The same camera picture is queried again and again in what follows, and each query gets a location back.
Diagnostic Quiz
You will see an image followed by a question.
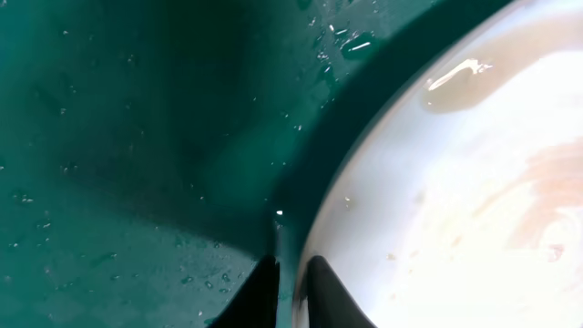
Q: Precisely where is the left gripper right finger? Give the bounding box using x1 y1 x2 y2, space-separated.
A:
299 255 375 328

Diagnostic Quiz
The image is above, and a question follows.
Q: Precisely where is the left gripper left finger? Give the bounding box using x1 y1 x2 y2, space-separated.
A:
209 255 280 328

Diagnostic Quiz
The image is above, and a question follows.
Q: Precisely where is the blue rimmed plate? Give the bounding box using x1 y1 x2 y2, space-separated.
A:
291 1 582 327

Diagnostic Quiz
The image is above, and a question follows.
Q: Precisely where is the teal plastic tray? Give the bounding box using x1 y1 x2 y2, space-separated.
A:
1 0 501 327

